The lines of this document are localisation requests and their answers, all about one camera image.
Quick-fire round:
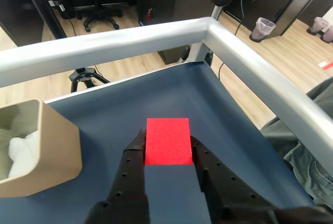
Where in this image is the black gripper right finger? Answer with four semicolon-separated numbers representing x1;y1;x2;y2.
190;135;280;224

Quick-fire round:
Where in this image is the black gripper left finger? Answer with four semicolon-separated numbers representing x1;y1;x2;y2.
84;129;150;224

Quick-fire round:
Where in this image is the red cube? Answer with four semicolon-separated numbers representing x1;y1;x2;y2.
144;117;194;167

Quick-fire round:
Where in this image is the beige square box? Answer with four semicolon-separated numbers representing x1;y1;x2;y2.
0;98;83;198

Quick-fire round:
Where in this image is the person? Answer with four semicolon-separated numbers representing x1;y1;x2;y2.
260;77;333;206

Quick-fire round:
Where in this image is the white crumpled tissue paper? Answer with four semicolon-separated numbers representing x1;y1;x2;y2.
7;130;40;179

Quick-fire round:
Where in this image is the black tripod stand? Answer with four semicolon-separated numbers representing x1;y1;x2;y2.
25;0;111;93

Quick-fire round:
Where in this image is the black office chair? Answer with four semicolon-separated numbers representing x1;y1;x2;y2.
76;0;124;32

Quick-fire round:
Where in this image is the trash bin with clear liner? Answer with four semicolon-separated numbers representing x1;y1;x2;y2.
308;16;329;35
321;24;333;44
249;17;276;43

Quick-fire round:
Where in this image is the black computer tower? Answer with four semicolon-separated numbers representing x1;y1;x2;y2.
48;0;76;20

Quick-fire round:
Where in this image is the black floor cable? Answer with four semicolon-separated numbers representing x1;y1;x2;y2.
217;61;227;79

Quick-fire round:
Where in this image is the silver metal cart frame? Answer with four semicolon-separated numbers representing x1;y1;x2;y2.
0;17;333;152

